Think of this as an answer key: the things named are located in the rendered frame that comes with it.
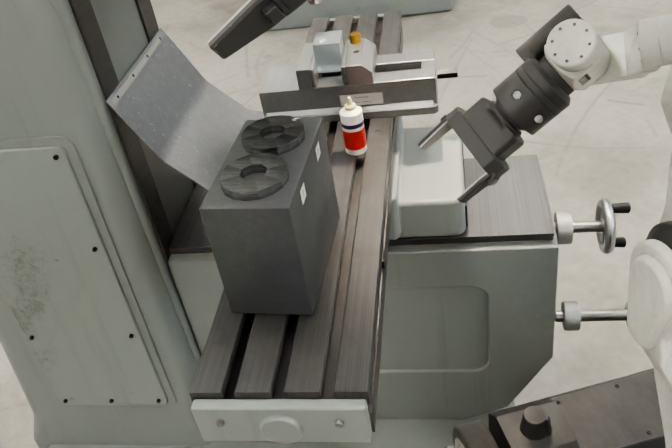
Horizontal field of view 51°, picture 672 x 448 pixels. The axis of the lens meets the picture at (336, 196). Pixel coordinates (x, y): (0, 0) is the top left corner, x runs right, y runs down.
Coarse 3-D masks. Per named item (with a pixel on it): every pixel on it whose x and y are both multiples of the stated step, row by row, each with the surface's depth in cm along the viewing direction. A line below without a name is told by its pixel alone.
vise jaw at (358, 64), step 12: (348, 48) 140; (360, 48) 139; (372, 48) 141; (348, 60) 135; (360, 60) 135; (372, 60) 137; (348, 72) 134; (360, 72) 134; (372, 72) 134; (348, 84) 136
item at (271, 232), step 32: (256, 128) 101; (288, 128) 99; (320, 128) 102; (256, 160) 94; (288, 160) 95; (320, 160) 102; (224, 192) 90; (256, 192) 88; (288, 192) 89; (320, 192) 102; (224, 224) 90; (256, 224) 89; (288, 224) 88; (320, 224) 101; (224, 256) 93; (256, 256) 92; (288, 256) 91; (320, 256) 101; (224, 288) 97; (256, 288) 96; (288, 288) 95
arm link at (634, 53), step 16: (656, 16) 92; (624, 32) 99; (640, 32) 91; (656, 32) 90; (608, 48) 100; (624, 48) 99; (640, 48) 91; (656, 48) 91; (624, 64) 98; (640, 64) 95; (656, 64) 92; (608, 80) 100
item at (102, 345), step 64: (0, 0) 112; (64, 0) 114; (128, 0) 136; (0, 64) 119; (64, 64) 118; (128, 64) 135; (0, 128) 126; (64, 128) 125; (128, 128) 132; (0, 192) 133; (64, 192) 132; (128, 192) 135; (192, 192) 164; (0, 256) 143; (64, 256) 141; (128, 256) 141; (0, 320) 156; (64, 320) 152; (128, 320) 150; (64, 384) 165; (128, 384) 162
